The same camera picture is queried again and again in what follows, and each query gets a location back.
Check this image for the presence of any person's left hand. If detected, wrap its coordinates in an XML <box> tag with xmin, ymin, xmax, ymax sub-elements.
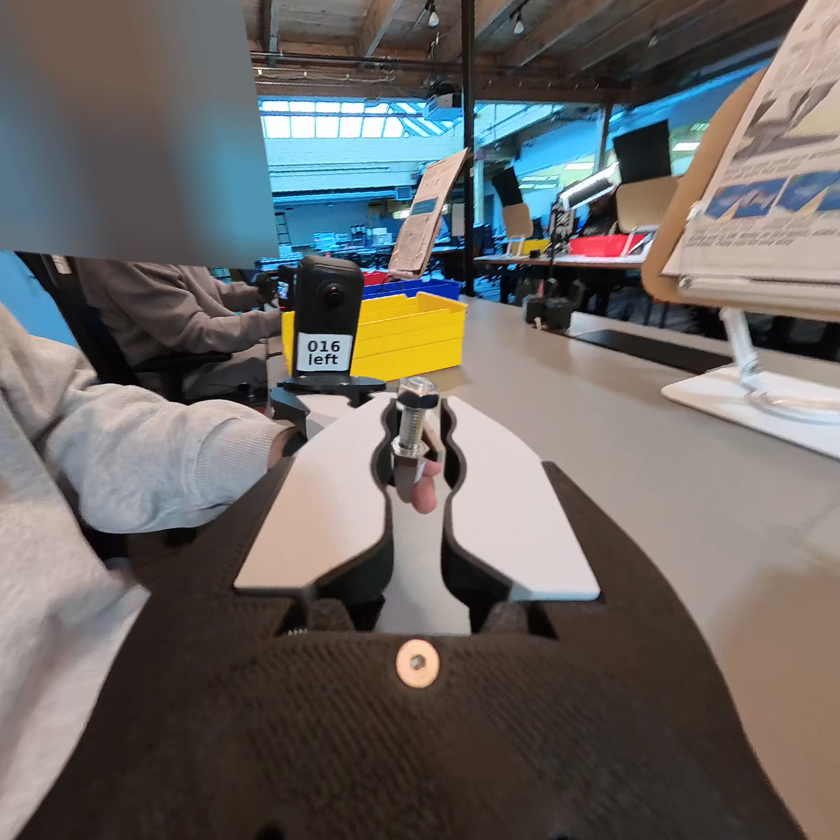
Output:
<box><xmin>268</xmin><ymin>425</ymin><xmax>443</xmax><ymax>516</ymax></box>

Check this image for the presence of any silver hex nut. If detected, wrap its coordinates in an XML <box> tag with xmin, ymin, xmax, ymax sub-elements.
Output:
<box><xmin>395</xmin><ymin>376</ymin><xmax>441</xmax><ymax>408</ymax></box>

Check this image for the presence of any printed instruction sheet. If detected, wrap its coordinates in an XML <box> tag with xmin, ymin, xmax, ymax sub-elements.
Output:
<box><xmin>659</xmin><ymin>0</ymin><xmax>840</xmax><ymax>284</ymax></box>

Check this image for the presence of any wide red plastic tray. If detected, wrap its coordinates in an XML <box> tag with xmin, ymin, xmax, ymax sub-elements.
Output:
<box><xmin>567</xmin><ymin>234</ymin><xmax>651</xmax><ymax>258</ymax></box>

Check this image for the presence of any cardboard sign board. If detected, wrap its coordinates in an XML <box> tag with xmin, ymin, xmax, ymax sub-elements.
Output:
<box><xmin>387</xmin><ymin>147</ymin><xmax>471</xmax><ymax>277</ymax></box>

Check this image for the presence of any tan and white document stand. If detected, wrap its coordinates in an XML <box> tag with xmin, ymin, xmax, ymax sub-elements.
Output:
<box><xmin>642</xmin><ymin>69</ymin><xmax>840</xmax><ymax>460</ymax></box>
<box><xmin>616</xmin><ymin>176</ymin><xmax>680</xmax><ymax>253</ymax></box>
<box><xmin>502</xmin><ymin>202</ymin><xmax>536</xmax><ymax>258</ymax></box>

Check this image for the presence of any blue plastic bin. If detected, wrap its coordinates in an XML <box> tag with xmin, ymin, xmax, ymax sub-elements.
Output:
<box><xmin>362</xmin><ymin>277</ymin><xmax>462</xmax><ymax>301</ymax></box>

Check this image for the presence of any person's left forearm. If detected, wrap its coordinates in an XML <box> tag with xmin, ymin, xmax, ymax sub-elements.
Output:
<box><xmin>59</xmin><ymin>381</ymin><xmax>295</xmax><ymax>534</ymax></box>

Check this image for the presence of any black stand with checkered marker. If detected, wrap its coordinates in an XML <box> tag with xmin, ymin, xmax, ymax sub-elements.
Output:
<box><xmin>548</xmin><ymin>200</ymin><xmax>575</xmax><ymax>283</ymax></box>

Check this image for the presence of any black office chair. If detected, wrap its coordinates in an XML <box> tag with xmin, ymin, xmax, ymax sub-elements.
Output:
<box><xmin>16</xmin><ymin>252</ymin><xmax>253</xmax><ymax>404</ymax></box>

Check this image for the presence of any long work table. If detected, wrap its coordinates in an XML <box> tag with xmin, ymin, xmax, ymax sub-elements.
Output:
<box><xmin>472</xmin><ymin>255</ymin><xmax>647</xmax><ymax>309</ymax></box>

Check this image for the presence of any white bar lamp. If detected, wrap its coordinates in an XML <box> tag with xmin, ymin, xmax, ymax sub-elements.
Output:
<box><xmin>558</xmin><ymin>164</ymin><xmax>621</xmax><ymax>212</ymax></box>

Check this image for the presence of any silver hex bolt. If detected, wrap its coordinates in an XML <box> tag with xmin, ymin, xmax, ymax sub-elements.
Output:
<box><xmin>391</xmin><ymin>402</ymin><xmax>434</xmax><ymax>463</ymax></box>

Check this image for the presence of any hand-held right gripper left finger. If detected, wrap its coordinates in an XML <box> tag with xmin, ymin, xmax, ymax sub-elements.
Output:
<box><xmin>234</xmin><ymin>394</ymin><xmax>396</xmax><ymax>614</ymax></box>

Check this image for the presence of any black desk mat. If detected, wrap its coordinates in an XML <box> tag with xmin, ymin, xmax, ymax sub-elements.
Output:
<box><xmin>570</xmin><ymin>328</ymin><xmax>734</xmax><ymax>376</ymax></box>

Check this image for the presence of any black pole with round disc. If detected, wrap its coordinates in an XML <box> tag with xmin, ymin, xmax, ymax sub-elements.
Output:
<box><xmin>459</xmin><ymin>0</ymin><xmax>478</xmax><ymax>298</ymax></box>

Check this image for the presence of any person's grey sweatshirt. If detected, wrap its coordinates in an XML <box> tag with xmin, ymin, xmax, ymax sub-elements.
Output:
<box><xmin>0</xmin><ymin>302</ymin><xmax>155</xmax><ymax>837</ymax></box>

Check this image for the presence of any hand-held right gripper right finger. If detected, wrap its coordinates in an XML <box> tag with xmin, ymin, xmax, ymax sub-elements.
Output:
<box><xmin>441</xmin><ymin>395</ymin><xmax>601</xmax><ymax>632</ymax></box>

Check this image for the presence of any grey desk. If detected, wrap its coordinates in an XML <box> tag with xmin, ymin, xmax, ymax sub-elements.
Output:
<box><xmin>266</xmin><ymin>295</ymin><xmax>840</xmax><ymax>840</ymax></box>

